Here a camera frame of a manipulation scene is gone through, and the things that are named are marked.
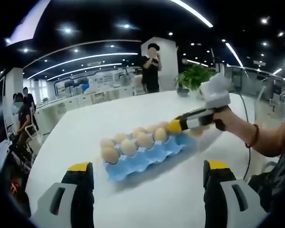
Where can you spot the person's right hand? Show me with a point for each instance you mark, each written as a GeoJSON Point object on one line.
{"type": "Point", "coordinates": [235, 123]}

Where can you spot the person's dark patterned shirt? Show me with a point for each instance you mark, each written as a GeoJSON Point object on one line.
{"type": "Point", "coordinates": [275, 185]}

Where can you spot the white mesh chair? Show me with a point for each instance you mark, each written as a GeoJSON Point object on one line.
{"type": "Point", "coordinates": [137, 85]}

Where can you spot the cluster of brown eggs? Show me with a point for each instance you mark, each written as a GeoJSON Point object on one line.
{"type": "Point", "coordinates": [110, 154]}
{"type": "Point", "coordinates": [196, 131]}

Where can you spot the blue egg tray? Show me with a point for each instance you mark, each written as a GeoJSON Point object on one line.
{"type": "Point", "coordinates": [156, 156]}

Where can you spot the grey office chair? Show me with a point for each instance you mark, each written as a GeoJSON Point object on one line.
{"type": "Point", "coordinates": [275, 101]}

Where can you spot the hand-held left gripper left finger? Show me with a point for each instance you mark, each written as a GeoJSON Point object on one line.
{"type": "Point", "coordinates": [70, 202]}

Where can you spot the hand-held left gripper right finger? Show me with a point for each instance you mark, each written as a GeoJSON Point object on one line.
{"type": "Point", "coordinates": [223, 202]}

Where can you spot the white table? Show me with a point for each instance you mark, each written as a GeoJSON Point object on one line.
{"type": "Point", "coordinates": [85, 118]}

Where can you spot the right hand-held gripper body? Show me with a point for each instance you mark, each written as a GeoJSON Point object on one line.
{"type": "Point", "coordinates": [216, 92]}

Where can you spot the white frame office chair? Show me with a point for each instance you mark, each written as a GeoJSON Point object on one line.
{"type": "Point", "coordinates": [29, 131]}

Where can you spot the white cabinet row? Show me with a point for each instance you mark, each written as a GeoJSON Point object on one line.
{"type": "Point", "coordinates": [97, 97]}

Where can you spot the green potted plant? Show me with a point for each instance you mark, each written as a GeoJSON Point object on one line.
{"type": "Point", "coordinates": [192, 76]}

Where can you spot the dark round bowl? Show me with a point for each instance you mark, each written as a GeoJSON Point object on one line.
{"type": "Point", "coordinates": [183, 92]}

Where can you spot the white square pillar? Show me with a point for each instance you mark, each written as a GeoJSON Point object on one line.
{"type": "Point", "coordinates": [168, 61]}

